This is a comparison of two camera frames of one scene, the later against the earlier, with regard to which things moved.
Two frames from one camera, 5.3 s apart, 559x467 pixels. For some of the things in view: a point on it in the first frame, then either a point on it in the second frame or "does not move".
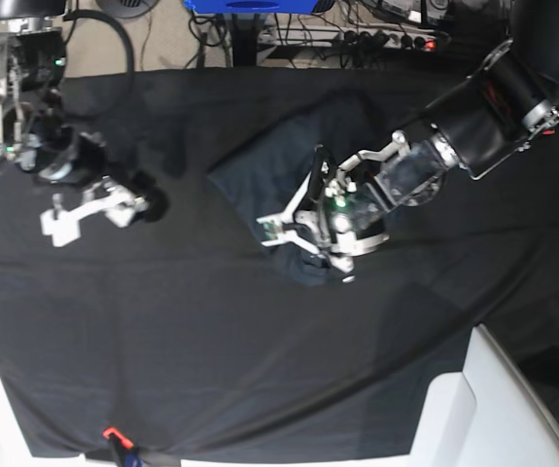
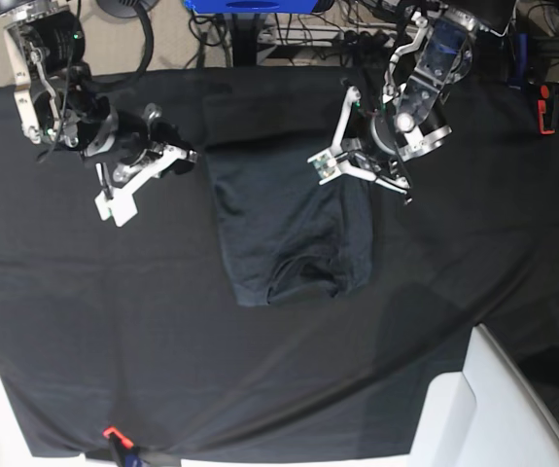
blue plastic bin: [253, 7] does not move
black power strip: [362, 39] does not move
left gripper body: [121, 205] → [147, 139]
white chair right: [487, 415] does not move
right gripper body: [344, 228] → [374, 144]
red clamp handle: [125, 442] does not move
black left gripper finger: [158, 204] → [180, 166]
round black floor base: [127, 9] does not move
